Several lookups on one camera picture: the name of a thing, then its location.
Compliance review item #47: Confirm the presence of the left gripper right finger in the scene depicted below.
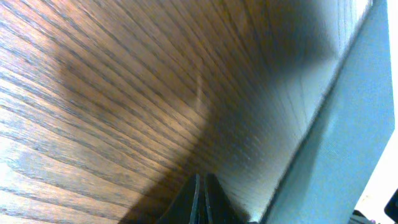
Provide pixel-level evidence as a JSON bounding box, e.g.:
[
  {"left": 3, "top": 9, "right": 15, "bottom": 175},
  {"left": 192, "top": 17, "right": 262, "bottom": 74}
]
[{"left": 204, "top": 174, "right": 247, "bottom": 224}]

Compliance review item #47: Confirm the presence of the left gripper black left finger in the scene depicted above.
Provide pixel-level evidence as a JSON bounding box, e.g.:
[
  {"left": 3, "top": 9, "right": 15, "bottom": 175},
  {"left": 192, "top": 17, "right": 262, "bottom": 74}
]
[{"left": 156, "top": 174, "right": 200, "bottom": 224}]

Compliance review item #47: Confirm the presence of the dark green hinged box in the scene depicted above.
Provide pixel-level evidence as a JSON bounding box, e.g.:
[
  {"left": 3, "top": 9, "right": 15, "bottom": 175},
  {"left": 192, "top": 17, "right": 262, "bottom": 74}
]
[{"left": 262, "top": 1, "right": 395, "bottom": 224}]

